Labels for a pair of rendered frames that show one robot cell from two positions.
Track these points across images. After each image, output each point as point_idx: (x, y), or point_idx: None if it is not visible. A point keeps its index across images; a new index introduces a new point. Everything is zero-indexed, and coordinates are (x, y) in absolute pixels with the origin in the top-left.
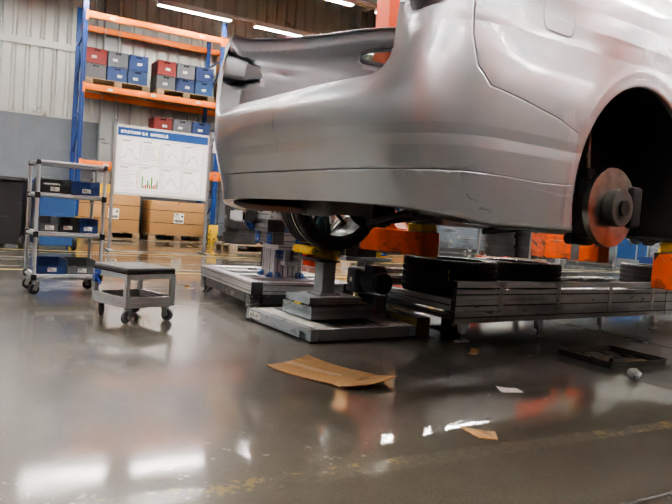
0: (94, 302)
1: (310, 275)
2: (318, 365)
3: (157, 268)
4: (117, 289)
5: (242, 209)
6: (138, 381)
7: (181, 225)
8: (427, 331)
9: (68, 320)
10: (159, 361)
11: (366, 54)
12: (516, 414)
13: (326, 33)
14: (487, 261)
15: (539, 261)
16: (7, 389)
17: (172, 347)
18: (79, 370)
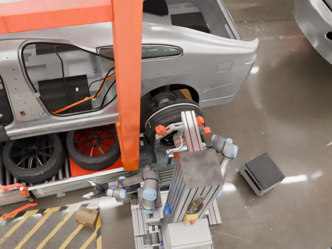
0: (282, 227)
1: (145, 247)
2: (190, 96)
3: (253, 158)
4: (269, 187)
5: (211, 234)
6: (242, 88)
7: None
8: None
9: (281, 171)
10: (238, 106)
11: (177, 50)
12: None
13: (210, 35)
14: (75, 130)
15: (6, 154)
16: (270, 86)
17: (235, 123)
18: (259, 99)
